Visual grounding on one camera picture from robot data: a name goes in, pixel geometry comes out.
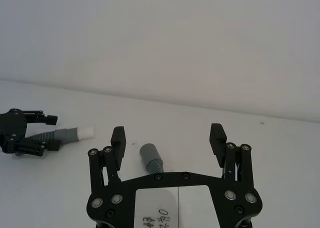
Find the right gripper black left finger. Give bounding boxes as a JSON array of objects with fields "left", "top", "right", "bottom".
[{"left": 87, "top": 125, "right": 127, "bottom": 193}]

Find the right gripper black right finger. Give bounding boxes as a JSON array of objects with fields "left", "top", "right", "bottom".
[{"left": 208, "top": 123, "right": 255, "bottom": 189}]

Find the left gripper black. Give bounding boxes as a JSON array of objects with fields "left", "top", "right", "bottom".
[{"left": 0, "top": 108, "right": 61, "bottom": 159}]

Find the white table cloth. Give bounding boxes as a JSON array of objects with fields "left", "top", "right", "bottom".
[{"left": 0, "top": 78, "right": 320, "bottom": 228}]

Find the grey ribbed hose white tip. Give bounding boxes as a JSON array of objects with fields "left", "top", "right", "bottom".
[{"left": 24, "top": 126, "right": 96, "bottom": 152}]

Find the grey ribbed hose piece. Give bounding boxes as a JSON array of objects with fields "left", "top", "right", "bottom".
[{"left": 139, "top": 143, "right": 165, "bottom": 175}]

